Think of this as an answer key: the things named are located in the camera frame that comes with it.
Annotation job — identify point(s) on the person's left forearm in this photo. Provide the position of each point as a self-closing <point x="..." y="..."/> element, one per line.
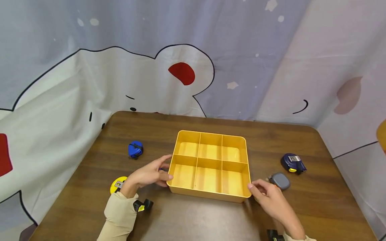
<point x="120" y="214"/>

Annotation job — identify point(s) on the person's right fingers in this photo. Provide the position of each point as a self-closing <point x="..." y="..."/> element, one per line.
<point x="264" y="184"/>

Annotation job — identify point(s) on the yellow tape measure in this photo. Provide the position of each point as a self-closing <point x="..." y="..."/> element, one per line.
<point x="116" y="185"/>

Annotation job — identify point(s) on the person's right thumb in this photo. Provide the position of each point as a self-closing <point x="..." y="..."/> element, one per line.
<point x="254" y="188"/>

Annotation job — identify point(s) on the person's right forearm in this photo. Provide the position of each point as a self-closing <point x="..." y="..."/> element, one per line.
<point x="294" y="231"/>

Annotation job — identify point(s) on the grey tape measure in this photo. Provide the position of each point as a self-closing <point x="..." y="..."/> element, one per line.
<point x="281" y="181"/>

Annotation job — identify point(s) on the person's left thumb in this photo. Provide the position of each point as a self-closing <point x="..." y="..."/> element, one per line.
<point x="165" y="179"/>

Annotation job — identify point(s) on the person's right hand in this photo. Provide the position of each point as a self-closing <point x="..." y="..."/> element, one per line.
<point x="271" y="201"/>

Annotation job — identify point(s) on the person's left hand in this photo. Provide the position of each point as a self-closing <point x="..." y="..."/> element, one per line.
<point x="146" y="175"/>

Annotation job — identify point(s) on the yellow divided tray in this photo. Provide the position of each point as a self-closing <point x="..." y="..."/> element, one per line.
<point x="208" y="179"/>

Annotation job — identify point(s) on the dark blue tape measure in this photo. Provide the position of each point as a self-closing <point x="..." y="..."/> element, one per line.
<point x="292" y="162"/>

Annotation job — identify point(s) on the person's left fingers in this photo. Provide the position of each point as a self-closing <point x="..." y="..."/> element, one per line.
<point x="161" y="162"/>

